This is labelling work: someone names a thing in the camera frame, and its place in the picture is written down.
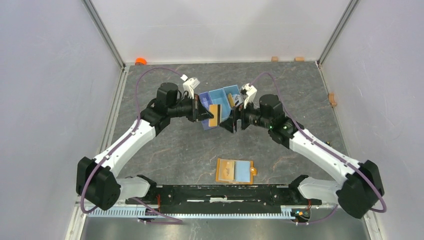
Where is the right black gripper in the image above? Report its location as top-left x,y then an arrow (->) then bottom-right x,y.
219,96 -> 272,134

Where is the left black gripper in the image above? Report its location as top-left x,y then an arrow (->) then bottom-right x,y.
167,93 -> 214,122

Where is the gold striped credit card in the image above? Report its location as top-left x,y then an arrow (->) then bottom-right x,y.
208,104 -> 222,128

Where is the stack of credit cards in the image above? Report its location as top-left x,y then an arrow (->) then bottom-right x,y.
227,93 -> 244,108

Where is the light blue bin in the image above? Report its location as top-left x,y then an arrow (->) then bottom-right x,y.
208,88 -> 231,122
223,85 -> 241,110

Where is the orange leather card holder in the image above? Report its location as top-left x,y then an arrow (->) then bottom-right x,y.
215,158 -> 258,185

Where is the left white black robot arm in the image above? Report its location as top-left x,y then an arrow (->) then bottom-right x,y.
76,78 -> 213,214

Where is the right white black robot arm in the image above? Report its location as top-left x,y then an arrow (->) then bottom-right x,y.
219,94 -> 387,219

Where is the purple plastic bin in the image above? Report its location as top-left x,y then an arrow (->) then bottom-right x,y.
199,91 -> 216,131

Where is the orange round cap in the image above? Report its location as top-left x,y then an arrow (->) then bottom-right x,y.
134,57 -> 147,65

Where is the curved wooden piece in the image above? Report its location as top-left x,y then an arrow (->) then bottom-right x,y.
328,92 -> 338,108

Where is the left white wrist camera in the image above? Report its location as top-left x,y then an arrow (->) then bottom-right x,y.
180,74 -> 200,99

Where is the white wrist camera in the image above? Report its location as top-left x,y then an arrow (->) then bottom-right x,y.
239,83 -> 257,109
180,74 -> 200,99

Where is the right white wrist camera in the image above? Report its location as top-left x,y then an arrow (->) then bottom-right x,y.
239,83 -> 257,109

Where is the white slotted cable duct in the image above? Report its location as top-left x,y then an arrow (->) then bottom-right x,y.
88,205 -> 295,220

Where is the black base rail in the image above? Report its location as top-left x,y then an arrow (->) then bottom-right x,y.
141,184 -> 322,214

